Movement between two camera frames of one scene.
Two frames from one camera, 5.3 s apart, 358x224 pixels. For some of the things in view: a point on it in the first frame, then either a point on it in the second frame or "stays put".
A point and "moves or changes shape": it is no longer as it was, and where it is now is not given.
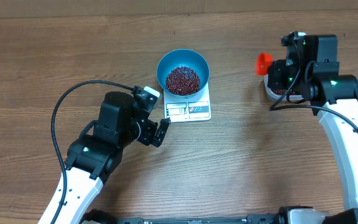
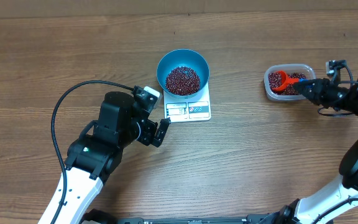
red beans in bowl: x=183 y=81 stays put
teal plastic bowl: x=183 y=57 stays put
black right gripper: x=278 y=74 → x=317 y=96
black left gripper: x=150 y=127 stays put
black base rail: x=94 y=216 stays put
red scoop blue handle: x=261 y=63 moves or changes shape
